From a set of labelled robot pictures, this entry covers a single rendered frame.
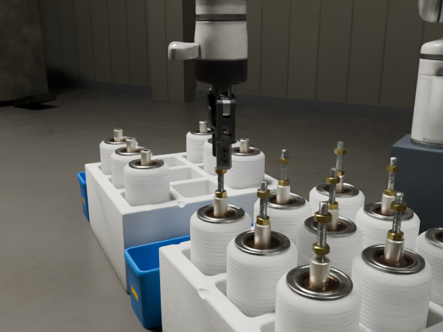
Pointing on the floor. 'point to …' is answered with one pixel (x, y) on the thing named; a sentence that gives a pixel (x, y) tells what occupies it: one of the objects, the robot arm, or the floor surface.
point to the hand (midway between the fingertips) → (221, 153)
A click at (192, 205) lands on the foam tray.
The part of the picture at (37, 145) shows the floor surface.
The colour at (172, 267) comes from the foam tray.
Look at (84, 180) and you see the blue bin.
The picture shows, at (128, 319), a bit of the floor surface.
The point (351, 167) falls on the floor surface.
